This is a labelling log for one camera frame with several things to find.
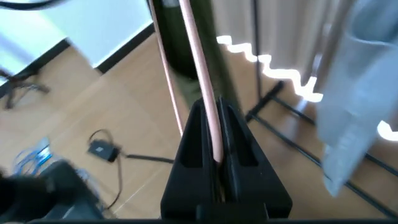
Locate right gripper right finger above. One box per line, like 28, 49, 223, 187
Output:
217, 96, 293, 218

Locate green garment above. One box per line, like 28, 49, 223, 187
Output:
152, 0, 242, 110

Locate beige curtain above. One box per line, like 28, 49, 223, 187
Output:
211, 0, 358, 94

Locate pale grey shorts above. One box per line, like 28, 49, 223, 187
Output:
315, 0, 398, 197

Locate black clothes rack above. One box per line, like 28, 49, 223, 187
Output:
245, 0, 398, 218

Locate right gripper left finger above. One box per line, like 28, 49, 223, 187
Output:
160, 98, 220, 218

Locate black power adapter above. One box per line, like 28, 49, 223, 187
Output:
88, 139, 121, 162

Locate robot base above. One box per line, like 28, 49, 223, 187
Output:
37, 160, 105, 220

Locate dark brown stand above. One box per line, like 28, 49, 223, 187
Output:
0, 70, 50, 110

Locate pink clothes hanger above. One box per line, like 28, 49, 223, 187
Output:
148, 0, 224, 164

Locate black power cable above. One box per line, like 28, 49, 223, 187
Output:
88, 129, 175, 211

